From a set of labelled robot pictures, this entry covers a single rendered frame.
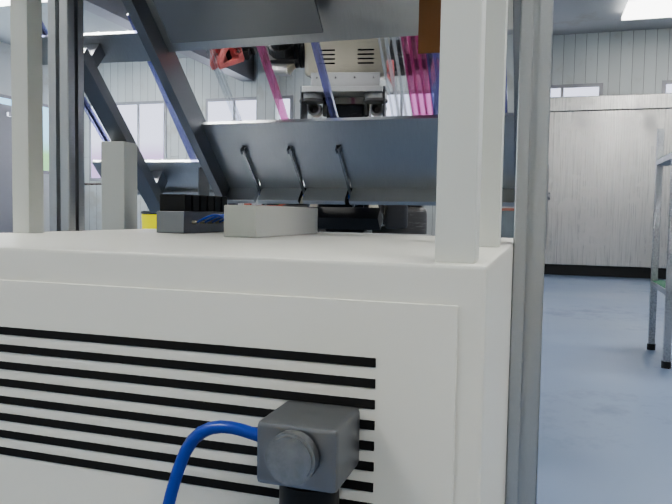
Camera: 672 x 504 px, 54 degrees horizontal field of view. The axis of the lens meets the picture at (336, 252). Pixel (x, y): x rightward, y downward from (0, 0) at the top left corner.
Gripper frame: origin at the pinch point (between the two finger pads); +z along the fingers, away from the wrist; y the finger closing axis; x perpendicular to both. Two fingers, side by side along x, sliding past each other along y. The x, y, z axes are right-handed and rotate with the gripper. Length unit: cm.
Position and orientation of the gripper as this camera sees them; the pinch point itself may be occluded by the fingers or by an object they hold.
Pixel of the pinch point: (216, 64)
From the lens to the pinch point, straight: 138.7
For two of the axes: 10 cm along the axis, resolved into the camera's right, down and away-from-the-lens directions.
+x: 2.1, 6.6, 7.2
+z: -2.3, 7.5, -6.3
